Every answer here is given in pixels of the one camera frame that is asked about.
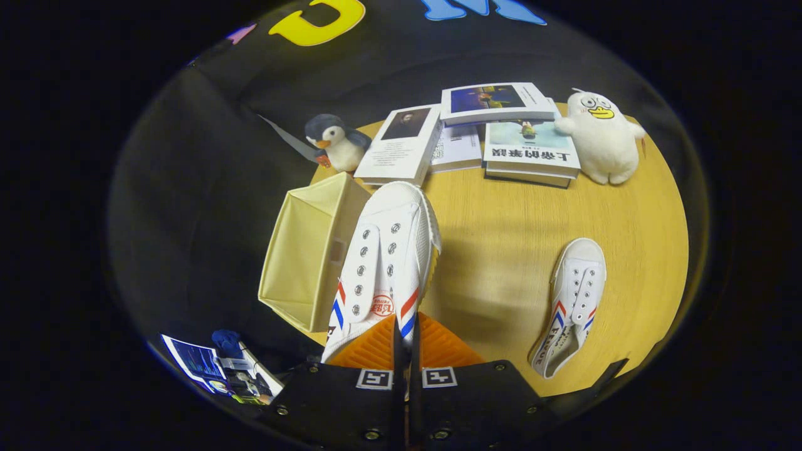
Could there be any blue penguin plush toy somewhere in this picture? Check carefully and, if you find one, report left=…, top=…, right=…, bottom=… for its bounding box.
left=305, top=113, right=372, bottom=173

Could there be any white duck plush toy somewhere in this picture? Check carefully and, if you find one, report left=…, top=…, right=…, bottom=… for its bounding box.
left=554, top=88, right=647, bottom=185

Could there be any white portrait cover book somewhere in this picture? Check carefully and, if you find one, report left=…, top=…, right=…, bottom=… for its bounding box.
left=354, top=104, right=444, bottom=187

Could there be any pale teal cover book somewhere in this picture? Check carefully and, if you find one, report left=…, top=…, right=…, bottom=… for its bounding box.
left=483, top=98, right=581, bottom=189

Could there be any blue photo cover book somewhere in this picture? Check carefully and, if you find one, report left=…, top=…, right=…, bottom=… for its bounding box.
left=440, top=82, right=556, bottom=126

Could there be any thin white booklet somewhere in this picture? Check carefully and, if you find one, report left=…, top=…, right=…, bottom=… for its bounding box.
left=430, top=123, right=484, bottom=174

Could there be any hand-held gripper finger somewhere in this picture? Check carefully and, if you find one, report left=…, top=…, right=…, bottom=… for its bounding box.
left=409, top=312, right=549, bottom=451
left=273, top=313, right=408, bottom=451

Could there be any white striped canvas shoe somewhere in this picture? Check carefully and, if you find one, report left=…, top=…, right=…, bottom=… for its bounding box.
left=321, top=181, right=442, bottom=364
left=528, top=237, right=607, bottom=380

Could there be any blue cloth lump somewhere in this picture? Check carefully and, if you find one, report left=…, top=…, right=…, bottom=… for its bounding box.
left=211, top=329, right=244, bottom=360

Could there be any lit computer monitor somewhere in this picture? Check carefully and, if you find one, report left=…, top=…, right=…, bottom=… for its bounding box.
left=160, top=334, right=229, bottom=395

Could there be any beige fabric storage box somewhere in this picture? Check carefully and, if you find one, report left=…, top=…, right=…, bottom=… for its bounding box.
left=258, top=172, right=373, bottom=333

